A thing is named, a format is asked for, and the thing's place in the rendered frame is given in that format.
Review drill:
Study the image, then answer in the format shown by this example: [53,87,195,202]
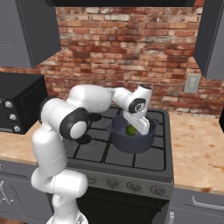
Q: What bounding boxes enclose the grey wall cupboard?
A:
[193,0,224,81]
[0,0,62,70]

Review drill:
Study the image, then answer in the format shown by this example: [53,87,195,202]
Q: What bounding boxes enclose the silver drawer handle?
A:
[191,195,224,212]

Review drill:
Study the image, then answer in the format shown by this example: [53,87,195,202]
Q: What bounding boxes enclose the dark blue pot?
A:
[109,114,160,154]

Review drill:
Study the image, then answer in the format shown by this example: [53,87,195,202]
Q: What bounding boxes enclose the grey wall socket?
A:
[184,73,202,95]

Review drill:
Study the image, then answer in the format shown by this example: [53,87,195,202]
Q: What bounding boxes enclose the black range hood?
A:
[43,0,206,9]

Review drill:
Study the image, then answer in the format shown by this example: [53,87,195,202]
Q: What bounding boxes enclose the silver cupboard handle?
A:
[0,180,14,206]
[167,211,176,224]

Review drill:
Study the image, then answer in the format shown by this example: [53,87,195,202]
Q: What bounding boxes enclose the grey drawer front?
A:
[170,187,224,213]

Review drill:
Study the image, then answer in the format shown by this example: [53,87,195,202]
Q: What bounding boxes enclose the black toaster oven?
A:
[0,72,49,136]

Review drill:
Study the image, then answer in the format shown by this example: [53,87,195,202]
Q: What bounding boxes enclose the black oven door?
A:
[76,186,171,224]

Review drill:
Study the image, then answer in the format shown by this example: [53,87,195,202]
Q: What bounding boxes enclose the green lime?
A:
[125,124,137,137]

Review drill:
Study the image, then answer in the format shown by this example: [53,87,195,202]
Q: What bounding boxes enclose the grey base cupboard door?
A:
[0,171,55,224]

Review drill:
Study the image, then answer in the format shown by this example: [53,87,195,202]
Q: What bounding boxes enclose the grey stove knob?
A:
[150,185,166,197]
[106,178,120,190]
[87,176,98,186]
[127,180,142,193]

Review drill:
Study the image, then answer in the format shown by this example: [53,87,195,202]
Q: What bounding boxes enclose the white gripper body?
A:
[122,109,152,136]

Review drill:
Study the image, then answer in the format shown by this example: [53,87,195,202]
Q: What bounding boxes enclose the grey black stove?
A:
[61,106,175,224]

